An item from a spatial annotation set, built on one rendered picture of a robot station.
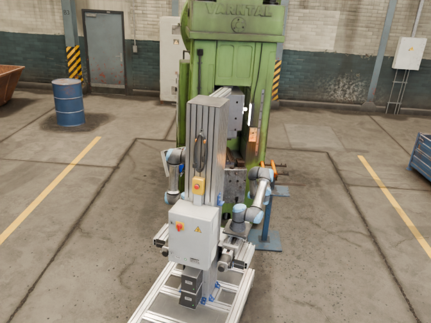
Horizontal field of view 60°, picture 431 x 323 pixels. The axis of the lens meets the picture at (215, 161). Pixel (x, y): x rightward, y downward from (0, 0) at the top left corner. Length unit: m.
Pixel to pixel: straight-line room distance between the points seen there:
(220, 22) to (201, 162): 1.65
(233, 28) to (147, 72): 6.52
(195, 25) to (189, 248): 2.17
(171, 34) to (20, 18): 4.03
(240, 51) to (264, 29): 0.32
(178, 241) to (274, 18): 2.40
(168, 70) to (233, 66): 5.54
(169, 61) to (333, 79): 4.23
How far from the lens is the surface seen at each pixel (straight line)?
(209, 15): 3.90
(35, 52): 11.25
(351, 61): 10.34
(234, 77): 4.07
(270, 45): 4.09
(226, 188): 4.32
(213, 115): 2.61
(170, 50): 9.39
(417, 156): 7.34
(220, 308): 3.50
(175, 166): 3.31
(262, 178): 3.38
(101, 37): 10.49
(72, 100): 8.17
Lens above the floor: 2.77
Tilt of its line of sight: 25 degrees down
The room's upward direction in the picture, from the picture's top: 3 degrees clockwise
